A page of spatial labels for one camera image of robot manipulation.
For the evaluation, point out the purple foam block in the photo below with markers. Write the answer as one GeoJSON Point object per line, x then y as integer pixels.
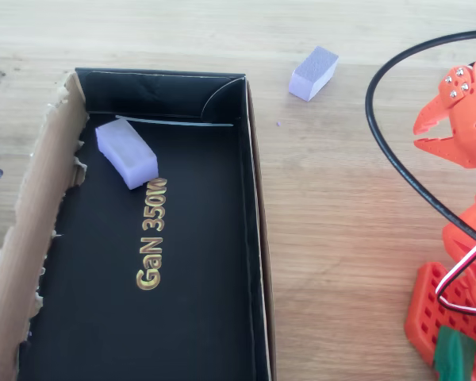
{"type": "Point", "coordinates": [311, 77]}
{"type": "Point", "coordinates": [125, 152]}

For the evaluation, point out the green table clamp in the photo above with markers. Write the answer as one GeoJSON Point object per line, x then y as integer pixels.
{"type": "Point", "coordinates": [454, 353]}

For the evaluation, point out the black cardboard box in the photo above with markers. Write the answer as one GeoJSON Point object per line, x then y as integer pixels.
{"type": "Point", "coordinates": [103, 317]}

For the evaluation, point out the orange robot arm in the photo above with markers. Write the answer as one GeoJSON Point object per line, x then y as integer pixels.
{"type": "Point", "coordinates": [424, 317]}

